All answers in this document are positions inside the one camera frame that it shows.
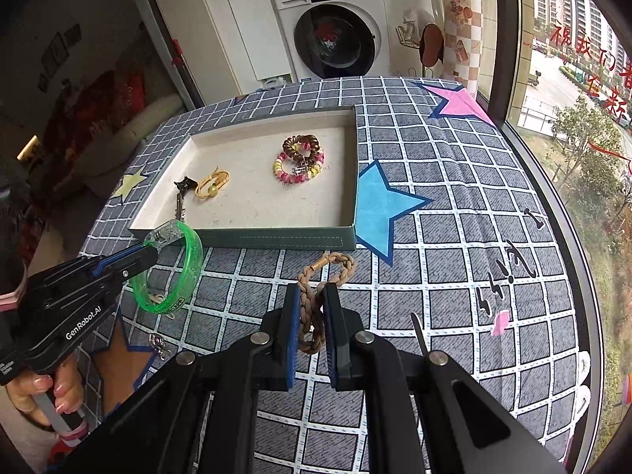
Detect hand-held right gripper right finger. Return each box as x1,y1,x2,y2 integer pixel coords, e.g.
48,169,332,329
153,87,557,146
323,284,568,474

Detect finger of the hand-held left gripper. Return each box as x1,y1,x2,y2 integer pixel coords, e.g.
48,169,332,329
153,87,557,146
91,243,159,277
99,257,158,290

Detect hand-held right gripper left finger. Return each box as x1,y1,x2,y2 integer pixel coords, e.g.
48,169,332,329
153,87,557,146
47,284,302,474

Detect green translucent bracelet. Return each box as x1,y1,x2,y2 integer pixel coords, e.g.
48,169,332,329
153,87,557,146
129,220,204,315

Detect brown braided bracelet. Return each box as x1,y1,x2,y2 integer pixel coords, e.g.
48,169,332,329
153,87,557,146
296,252,356,355

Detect grey-green shallow tray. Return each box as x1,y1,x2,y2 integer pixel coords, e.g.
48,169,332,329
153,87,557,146
129,105,357,251

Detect pink yellow spiral hair tie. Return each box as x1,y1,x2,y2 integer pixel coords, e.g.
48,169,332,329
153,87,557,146
271,150,325,185

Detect brown spiral hair tie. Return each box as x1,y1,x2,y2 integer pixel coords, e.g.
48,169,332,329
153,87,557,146
282,133,322,163

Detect person's left hand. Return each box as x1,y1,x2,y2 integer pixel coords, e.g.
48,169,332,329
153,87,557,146
5,354,86,428

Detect beige sofa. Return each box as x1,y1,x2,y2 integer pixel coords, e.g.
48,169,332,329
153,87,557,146
74,94,184,193

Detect glowing lamp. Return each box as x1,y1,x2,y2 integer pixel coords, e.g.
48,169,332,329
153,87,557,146
17,135,43,162

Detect red cushions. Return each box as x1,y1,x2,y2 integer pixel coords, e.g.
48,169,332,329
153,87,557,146
44,69,149,159

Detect brown round chair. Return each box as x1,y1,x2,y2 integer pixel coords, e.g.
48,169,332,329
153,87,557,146
419,24,445,78

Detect checkered beige panel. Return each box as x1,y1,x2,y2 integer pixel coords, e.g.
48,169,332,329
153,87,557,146
442,0,483,100

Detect white washing machine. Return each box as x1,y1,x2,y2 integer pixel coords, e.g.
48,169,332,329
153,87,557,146
267,0,394,82

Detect red lettering window sticker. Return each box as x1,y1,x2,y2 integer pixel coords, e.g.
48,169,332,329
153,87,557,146
548,20,632,125

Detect wall picture frames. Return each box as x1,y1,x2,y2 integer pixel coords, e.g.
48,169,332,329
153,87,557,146
37,24,83,92

